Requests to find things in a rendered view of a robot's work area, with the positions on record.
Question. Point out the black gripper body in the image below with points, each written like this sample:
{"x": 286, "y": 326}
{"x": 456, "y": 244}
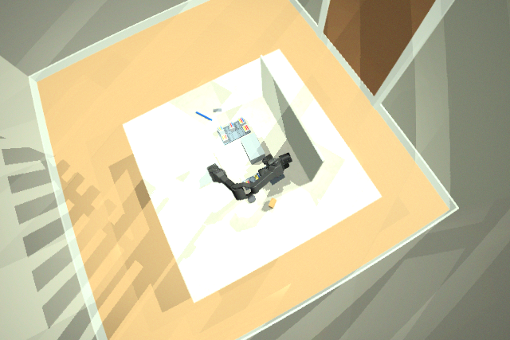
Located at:
{"x": 263, "y": 171}

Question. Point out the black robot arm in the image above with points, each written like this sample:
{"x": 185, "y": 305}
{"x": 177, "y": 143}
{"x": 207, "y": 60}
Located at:
{"x": 276, "y": 169}

